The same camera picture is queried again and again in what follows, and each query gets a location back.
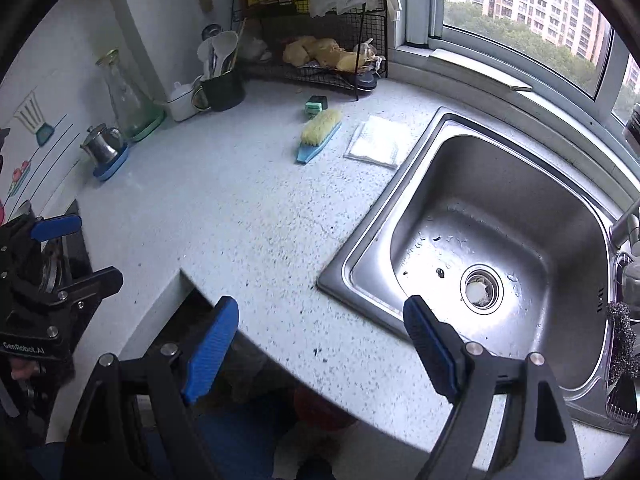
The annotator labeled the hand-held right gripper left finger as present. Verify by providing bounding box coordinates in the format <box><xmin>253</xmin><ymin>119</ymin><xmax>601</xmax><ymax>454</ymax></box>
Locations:
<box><xmin>62</xmin><ymin>296</ymin><xmax>240</xmax><ymax>480</ymax></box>

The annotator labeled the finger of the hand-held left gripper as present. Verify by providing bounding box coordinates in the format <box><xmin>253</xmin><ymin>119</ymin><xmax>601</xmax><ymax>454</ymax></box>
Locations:
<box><xmin>0</xmin><ymin>214</ymin><xmax>82</xmax><ymax>261</ymax></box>
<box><xmin>15</xmin><ymin>267</ymin><xmax>124</xmax><ymax>312</ymax></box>

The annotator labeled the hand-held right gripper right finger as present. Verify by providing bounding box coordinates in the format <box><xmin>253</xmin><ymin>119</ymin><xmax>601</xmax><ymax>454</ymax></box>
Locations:
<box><xmin>402</xmin><ymin>294</ymin><xmax>586</xmax><ymax>480</ymax></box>

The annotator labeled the person's left hand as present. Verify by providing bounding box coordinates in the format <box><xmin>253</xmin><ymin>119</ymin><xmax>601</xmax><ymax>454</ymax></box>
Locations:
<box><xmin>10</xmin><ymin>359</ymin><xmax>46</xmax><ymax>382</ymax></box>

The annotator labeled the blue tray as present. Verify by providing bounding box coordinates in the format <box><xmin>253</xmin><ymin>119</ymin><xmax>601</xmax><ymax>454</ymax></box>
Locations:
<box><xmin>92</xmin><ymin>142</ymin><xmax>131</xmax><ymax>182</ymax></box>

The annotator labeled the steel teapot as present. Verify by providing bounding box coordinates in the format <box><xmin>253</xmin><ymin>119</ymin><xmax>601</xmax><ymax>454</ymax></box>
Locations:
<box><xmin>80</xmin><ymin>123</ymin><xmax>125</xmax><ymax>165</ymax></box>

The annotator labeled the green coaster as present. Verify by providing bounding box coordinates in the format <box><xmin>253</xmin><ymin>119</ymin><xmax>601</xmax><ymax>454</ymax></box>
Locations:
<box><xmin>127</xmin><ymin>107</ymin><xmax>167</xmax><ymax>142</ymax></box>

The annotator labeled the glass carafe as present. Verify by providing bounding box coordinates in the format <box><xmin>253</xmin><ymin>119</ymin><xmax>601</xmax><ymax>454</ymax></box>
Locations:
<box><xmin>96</xmin><ymin>49</ymin><xmax>163</xmax><ymax>138</ymax></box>

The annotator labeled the steel sink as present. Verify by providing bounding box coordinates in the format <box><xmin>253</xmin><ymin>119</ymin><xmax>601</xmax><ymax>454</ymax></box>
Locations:
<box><xmin>317</xmin><ymin>106</ymin><xmax>640</xmax><ymax>428</ymax></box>

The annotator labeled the white sugar jar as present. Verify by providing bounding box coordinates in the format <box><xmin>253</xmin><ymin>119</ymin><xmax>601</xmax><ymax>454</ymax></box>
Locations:
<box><xmin>166</xmin><ymin>81</ymin><xmax>201</xmax><ymax>122</ymax></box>

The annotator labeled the steel wool scrubber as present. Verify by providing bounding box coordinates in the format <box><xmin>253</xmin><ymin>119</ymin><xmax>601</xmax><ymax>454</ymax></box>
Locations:
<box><xmin>605</xmin><ymin>300</ymin><xmax>638</xmax><ymax>381</ymax></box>

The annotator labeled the white cloth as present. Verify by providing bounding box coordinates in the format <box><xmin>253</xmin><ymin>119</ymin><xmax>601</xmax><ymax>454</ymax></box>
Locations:
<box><xmin>344</xmin><ymin>115</ymin><xmax>413</xmax><ymax>170</ymax></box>

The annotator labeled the dark green utensil mug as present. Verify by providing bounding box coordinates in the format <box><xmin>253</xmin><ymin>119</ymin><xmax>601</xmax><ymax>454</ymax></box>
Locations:
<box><xmin>192</xmin><ymin>70</ymin><xmax>246</xmax><ymax>112</ymax></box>

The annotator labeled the white plastic spoon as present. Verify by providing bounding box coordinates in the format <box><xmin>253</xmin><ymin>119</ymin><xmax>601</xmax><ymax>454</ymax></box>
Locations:
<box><xmin>197</xmin><ymin>40</ymin><xmax>216</xmax><ymax>81</ymax></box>

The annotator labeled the steel faucet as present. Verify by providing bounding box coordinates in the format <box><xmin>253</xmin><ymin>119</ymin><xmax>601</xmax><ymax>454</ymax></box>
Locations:
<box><xmin>607</xmin><ymin>200</ymin><xmax>640</xmax><ymax>261</ymax></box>

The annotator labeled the yellow scrubbing brush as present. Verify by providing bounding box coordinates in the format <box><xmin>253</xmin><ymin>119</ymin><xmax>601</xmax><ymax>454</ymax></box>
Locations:
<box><xmin>296</xmin><ymin>107</ymin><xmax>344</xmax><ymax>165</ymax></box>

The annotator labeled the white rice paddle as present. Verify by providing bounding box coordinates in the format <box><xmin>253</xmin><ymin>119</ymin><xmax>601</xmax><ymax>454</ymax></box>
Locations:
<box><xmin>212</xmin><ymin>30</ymin><xmax>240</xmax><ymax>77</ymax></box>

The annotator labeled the white framed window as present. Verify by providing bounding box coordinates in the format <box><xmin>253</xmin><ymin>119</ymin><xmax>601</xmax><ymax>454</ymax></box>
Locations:
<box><xmin>405</xmin><ymin>0</ymin><xmax>640</xmax><ymax>126</ymax></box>

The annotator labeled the black wire rack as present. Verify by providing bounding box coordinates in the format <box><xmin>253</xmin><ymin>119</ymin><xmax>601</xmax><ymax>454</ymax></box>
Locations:
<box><xmin>231</xmin><ymin>0</ymin><xmax>388</xmax><ymax>102</ymax></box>

